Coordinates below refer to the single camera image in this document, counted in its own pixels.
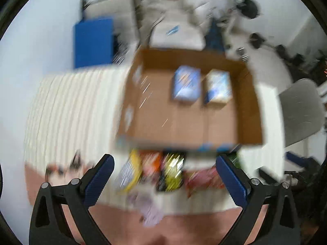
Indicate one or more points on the white cushioned chair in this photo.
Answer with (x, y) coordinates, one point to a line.
(169, 34)

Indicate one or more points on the silver scrubber yellow ends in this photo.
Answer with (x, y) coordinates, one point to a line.
(130, 173)

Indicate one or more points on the dumbbell pair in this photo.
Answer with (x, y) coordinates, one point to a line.
(242, 54)

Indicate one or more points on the purple cloth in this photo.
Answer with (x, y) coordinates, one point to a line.
(143, 202)

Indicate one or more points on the blue mat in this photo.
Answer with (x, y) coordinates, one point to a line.
(93, 42)

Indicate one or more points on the cardboard box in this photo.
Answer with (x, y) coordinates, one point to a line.
(150, 118)

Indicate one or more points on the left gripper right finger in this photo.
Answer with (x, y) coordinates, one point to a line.
(281, 223)

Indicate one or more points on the floor barbell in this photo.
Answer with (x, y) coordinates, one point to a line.
(257, 42)

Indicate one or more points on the orange panda snack packet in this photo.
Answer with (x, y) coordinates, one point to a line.
(151, 165)

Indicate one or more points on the green wipes packet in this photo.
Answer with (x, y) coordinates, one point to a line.
(234, 158)

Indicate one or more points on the white puffer jacket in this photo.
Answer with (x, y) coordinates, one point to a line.
(196, 12)

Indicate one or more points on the grey chair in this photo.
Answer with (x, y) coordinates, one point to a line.
(303, 111)

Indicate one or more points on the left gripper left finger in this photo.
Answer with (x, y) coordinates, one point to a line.
(48, 224)

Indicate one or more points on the cream blue tissue pack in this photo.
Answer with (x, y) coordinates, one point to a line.
(218, 88)

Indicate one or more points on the black yellow shoe wipes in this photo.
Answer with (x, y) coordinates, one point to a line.
(171, 171)

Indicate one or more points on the barbell on rack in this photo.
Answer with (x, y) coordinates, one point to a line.
(246, 8)

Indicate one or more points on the quilted folding chair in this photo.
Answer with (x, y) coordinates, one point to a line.
(122, 13)

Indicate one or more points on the red snack packet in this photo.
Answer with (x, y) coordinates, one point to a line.
(202, 179)

